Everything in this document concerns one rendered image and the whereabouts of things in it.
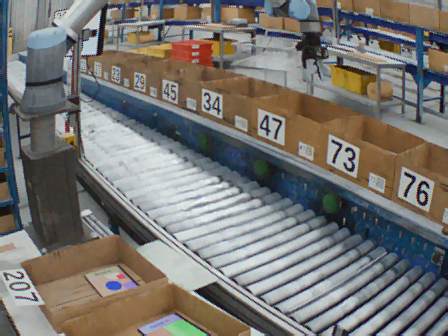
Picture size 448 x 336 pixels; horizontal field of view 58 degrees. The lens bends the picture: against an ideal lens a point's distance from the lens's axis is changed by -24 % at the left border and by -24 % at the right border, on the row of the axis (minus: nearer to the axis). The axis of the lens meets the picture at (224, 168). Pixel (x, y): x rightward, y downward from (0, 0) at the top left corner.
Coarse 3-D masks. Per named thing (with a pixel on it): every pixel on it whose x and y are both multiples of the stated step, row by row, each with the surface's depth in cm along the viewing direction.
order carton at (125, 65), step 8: (136, 56) 337; (144, 56) 341; (152, 56) 332; (112, 64) 323; (120, 64) 310; (128, 64) 335; (136, 64) 340; (120, 72) 312; (128, 72) 301; (112, 80) 326; (120, 80) 314; (128, 88) 305
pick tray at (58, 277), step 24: (96, 240) 138; (120, 240) 141; (24, 264) 121; (48, 264) 128; (72, 264) 134; (96, 264) 140; (120, 264) 143; (144, 264) 132; (48, 288) 125; (72, 288) 127; (144, 288) 119; (48, 312) 103; (72, 312) 105
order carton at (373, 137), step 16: (320, 128) 178; (336, 128) 184; (352, 128) 190; (368, 128) 192; (384, 128) 184; (320, 144) 180; (352, 144) 165; (368, 144) 158; (384, 144) 186; (400, 144) 178; (416, 144) 170; (320, 160) 182; (368, 160) 160; (384, 160) 153; (352, 176) 168; (368, 176) 161; (384, 176) 154; (384, 192) 156
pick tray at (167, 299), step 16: (160, 288) 118; (176, 288) 119; (112, 304) 108; (128, 304) 112; (144, 304) 116; (160, 304) 120; (176, 304) 122; (192, 304) 116; (208, 304) 111; (80, 320) 101; (96, 320) 105; (112, 320) 109; (128, 320) 113; (144, 320) 117; (192, 320) 118; (208, 320) 114; (224, 320) 109
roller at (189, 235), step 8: (288, 200) 189; (256, 208) 183; (264, 208) 183; (272, 208) 185; (280, 208) 186; (232, 216) 178; (240, 216) 178; (248, 216) 179; (256, 216) 180; (208, 224) 172; (216, 224) 172; (224, 224) 173; (232, 224) 175; (240, 224) 177; (184, 232) 166; (192, 232) 167; (200, 232) 168; (208, 232) 170; (184, 240) 165
